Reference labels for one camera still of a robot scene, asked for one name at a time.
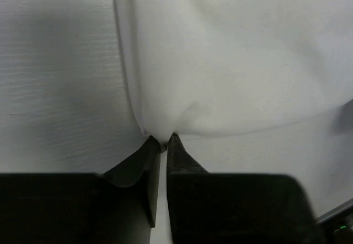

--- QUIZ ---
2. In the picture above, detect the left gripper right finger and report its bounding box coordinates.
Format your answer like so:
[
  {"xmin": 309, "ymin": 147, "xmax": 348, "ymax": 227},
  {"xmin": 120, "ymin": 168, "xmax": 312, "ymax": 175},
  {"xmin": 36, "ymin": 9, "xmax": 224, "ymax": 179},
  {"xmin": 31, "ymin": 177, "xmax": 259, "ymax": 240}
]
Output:
[{"xmin": 166, "ymin": 134, "xmax": 325, "ymax": 243}]

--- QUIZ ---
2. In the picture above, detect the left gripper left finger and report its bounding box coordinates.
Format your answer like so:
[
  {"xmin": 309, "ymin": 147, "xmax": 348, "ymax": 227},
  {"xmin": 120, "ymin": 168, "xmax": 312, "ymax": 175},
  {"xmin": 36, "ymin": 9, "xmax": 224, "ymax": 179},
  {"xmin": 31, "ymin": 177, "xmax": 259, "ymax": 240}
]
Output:
[{"xmin": 1, "ymin": 137, "xmax": 161, "ymax": 243}]

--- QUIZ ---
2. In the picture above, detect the white Coca-Cola t-shirt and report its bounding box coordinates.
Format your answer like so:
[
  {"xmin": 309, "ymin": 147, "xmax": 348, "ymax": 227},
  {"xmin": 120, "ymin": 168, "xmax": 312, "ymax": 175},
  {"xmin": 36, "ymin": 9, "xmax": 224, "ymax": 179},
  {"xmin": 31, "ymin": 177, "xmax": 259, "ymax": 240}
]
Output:
[{"xmin": 115, "ymin": 0, "xmax": 352, "ymax": 141}]

